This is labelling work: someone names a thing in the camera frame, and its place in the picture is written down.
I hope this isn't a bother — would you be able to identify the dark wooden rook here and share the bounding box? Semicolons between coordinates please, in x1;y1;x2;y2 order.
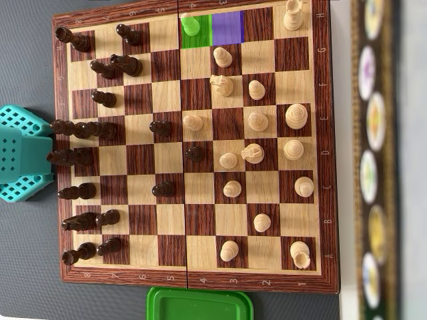
62;242;96;267
55;26;91;53

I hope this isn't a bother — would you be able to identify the dark wooden pawn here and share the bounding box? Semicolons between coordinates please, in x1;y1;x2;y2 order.
89;59;116;80
149;120;173;137
185;146;206;163
91;90;117;108
151;181;177;198
95;209;121;227
115;23;143;47
96;236;123;257

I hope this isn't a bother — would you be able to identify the dark wooden queen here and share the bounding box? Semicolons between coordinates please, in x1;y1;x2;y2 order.
46;149;94;167

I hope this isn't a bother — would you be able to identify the light wooden knight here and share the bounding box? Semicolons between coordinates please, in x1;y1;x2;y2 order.
241;143;265;165
209;73;234;98

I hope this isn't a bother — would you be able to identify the teal perforated robot base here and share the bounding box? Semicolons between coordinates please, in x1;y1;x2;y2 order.
0;105;56;203

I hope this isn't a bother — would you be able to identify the light wooden rook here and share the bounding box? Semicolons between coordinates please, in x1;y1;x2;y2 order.
283;0;310;31
289;240;312;270

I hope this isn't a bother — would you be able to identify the dark wooden knight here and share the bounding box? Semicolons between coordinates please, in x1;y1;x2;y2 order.
109;54;143;77
61;211;97;233

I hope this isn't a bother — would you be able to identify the patterned decorative strip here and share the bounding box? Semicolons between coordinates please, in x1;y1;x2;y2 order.
350;0;403;320

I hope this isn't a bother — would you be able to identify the wooden chessboard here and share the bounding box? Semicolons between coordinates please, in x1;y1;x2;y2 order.
51;0;342;295

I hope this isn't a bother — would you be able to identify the light wooden king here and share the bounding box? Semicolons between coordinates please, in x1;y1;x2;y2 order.
285;103;308;131

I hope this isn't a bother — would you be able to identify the green plastic lid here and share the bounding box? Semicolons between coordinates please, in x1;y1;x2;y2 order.
146;285;254;320

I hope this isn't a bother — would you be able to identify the grey textured mat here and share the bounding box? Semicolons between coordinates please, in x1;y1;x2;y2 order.
0;0;342;320

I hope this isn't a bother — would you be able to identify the dark wooden king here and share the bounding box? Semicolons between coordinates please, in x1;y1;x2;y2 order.
50;119;89;139

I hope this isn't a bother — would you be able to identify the light wooden pawn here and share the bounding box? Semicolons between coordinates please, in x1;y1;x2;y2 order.
223;179;243;198
253;213;272;233
220;240;240;263
248;79;266;101
212;46;234;69
180;12;201;37
219;152;239;170
182;114;203;133

